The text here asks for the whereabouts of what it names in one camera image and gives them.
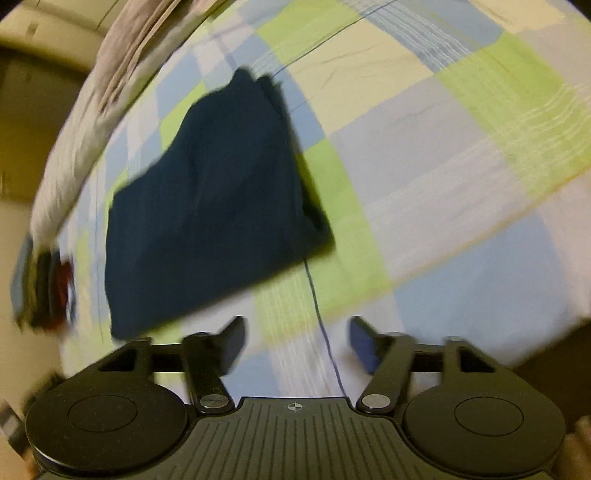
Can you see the navy blue sweater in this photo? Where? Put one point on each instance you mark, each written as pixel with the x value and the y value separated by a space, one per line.
pixel 207 207

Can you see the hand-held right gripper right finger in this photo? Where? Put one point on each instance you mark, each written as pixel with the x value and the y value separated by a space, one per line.
pixel 362 346

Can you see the checkered bed sheet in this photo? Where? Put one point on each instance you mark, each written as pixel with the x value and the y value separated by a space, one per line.
pixel 438 161

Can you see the stack of folded clothes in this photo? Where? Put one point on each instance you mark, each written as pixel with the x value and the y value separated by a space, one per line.
pixel 46 286

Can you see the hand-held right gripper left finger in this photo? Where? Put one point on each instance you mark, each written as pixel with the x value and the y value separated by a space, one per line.
pixel 233 344

